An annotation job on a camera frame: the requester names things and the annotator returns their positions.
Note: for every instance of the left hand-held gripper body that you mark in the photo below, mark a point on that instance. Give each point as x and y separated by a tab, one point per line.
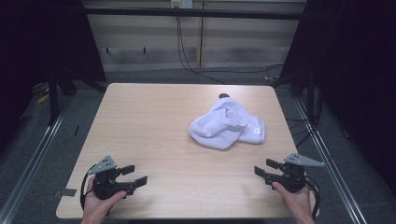
107	185

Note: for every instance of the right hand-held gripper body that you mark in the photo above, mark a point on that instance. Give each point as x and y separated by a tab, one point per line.
292	180

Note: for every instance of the white towel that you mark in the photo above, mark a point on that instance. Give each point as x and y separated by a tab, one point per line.
218	130

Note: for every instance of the person's right hand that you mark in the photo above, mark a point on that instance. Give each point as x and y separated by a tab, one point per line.
297	202

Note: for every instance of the person's left hand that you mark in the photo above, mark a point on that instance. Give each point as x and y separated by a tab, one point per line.
98	207

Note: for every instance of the grey tape strip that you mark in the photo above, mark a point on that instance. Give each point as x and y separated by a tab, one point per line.
69	192

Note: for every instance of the small black floor strip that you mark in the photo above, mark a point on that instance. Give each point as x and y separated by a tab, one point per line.
76	130

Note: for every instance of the dark round object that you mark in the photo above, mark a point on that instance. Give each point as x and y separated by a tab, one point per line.
224	95

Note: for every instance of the black metal stand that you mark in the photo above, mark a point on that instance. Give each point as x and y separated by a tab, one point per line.
53	99

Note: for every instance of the yellow object on floor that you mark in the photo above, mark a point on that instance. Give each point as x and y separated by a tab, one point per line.
42	99

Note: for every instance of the dark curtain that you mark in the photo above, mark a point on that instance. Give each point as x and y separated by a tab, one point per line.
37	40
358	77

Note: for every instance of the metal floor rail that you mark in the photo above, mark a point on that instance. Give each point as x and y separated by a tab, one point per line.
29	168
330	165

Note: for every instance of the black horizontal frame bar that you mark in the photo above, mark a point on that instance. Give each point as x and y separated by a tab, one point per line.
193	13

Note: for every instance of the white wall power outlet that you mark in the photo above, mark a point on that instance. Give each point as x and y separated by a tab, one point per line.
182	3

